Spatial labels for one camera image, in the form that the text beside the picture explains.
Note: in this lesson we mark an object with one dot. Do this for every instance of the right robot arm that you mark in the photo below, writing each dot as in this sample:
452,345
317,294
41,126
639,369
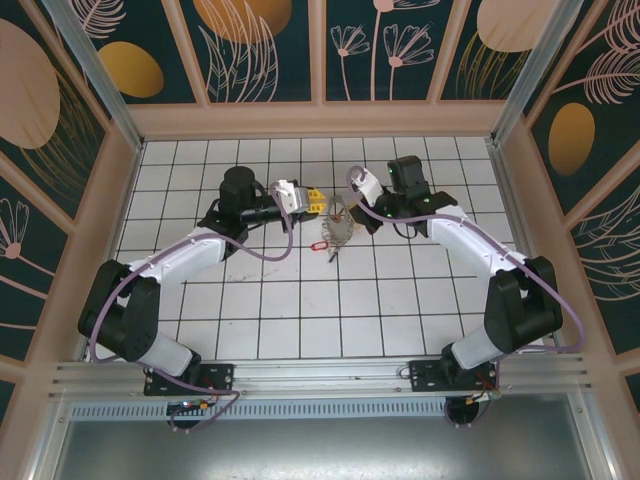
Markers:
465,240

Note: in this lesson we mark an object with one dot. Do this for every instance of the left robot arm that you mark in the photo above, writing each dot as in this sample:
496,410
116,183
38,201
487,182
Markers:
185,252

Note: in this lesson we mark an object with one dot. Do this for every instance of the aluminium frame post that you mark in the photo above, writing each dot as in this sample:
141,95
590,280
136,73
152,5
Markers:
95,65
530,65

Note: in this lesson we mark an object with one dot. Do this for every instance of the aluminium side rail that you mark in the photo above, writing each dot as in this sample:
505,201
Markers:
501,175

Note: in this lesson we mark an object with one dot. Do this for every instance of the grey metal sheet panel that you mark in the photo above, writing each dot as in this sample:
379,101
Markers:
320,450

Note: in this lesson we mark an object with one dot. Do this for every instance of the connector board with LEDs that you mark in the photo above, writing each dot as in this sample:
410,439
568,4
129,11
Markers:
187,404

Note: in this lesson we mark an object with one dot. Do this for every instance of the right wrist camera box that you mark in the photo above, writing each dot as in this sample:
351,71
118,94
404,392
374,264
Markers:
367,182

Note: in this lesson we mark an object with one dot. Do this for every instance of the aluminium mounting rail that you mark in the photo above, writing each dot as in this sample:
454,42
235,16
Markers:
320,375

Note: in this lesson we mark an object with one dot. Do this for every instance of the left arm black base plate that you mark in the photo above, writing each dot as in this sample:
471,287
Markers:
220,377

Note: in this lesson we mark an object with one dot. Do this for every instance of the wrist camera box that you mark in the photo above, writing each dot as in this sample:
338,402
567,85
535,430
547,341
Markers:
367,182
290,195

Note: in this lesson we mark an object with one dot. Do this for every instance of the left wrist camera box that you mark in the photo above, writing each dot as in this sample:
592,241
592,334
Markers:
290,195

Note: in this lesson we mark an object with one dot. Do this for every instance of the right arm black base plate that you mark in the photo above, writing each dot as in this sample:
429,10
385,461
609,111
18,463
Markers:
422,375

